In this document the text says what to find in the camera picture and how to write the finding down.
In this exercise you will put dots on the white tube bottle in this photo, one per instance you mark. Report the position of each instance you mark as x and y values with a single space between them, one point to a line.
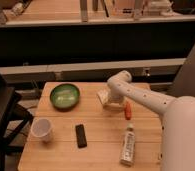
127 153

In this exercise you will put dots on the black rectangular remote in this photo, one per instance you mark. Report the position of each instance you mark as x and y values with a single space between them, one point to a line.
80 135

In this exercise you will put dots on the black side stand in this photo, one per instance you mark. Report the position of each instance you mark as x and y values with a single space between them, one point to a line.
13 117

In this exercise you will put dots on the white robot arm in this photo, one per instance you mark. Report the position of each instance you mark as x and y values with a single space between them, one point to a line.
178 120

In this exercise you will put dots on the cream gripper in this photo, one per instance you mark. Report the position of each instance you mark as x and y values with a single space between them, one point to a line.
114 106

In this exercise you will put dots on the wooden table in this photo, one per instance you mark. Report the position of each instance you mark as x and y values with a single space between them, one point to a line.
104 132

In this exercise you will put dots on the green ceramic bowl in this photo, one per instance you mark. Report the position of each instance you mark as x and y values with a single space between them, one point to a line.
65 96

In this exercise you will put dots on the orange carrot toy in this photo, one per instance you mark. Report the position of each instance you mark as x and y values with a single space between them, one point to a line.
127 111

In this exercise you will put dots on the white sponge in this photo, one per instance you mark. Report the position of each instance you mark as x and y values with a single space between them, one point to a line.
103 96

